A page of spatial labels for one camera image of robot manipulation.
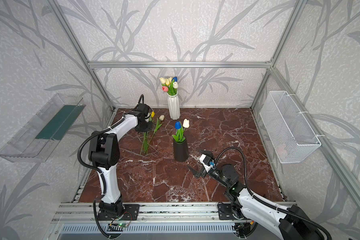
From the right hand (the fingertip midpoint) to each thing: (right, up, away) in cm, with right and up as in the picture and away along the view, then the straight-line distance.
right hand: (195, 152), depth 74 cm
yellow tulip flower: (-19, +40, +12) cm, 46 cm away
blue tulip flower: (-8, +7, +5) cm, 12 cm away
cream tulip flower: (-4, +14, 0) cm, 15 cm away
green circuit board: (-36, -34, -4) cm, 50 cm away
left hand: (-30, +14, +25) cm, 41 cm away
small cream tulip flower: (-26, +13, +34) cm, 45 cm away
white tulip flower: (-11, +37, +16) cm, 42 cm away
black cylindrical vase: (-8, -1, +10) cm, 13 cm away
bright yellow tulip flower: (-33, 0, +25) cm, 41 cm away
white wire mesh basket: (+40, +9, -13) cm, 43 cm away
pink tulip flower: (-17, +34, +10) cm, 40 cm away
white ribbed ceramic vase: (-14, +26, +29) cm, 41 cm away
